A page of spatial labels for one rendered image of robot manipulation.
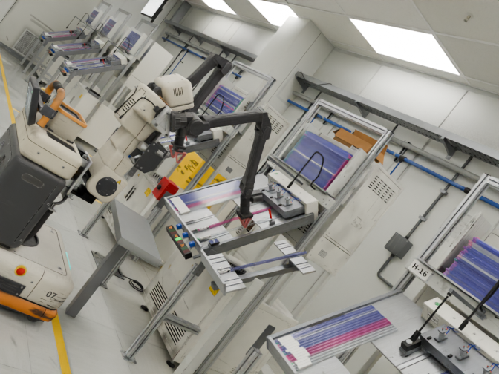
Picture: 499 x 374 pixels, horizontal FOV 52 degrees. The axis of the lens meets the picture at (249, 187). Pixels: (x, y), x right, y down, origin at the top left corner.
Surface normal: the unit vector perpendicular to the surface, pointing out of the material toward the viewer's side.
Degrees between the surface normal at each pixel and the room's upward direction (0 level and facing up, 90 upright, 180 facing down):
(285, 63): 90
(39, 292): 90
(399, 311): 44
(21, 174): 90
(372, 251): 90
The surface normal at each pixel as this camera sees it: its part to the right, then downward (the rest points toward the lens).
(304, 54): 0.44, 0.39
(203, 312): -0.66, -0.48
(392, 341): -0.02, -0.90
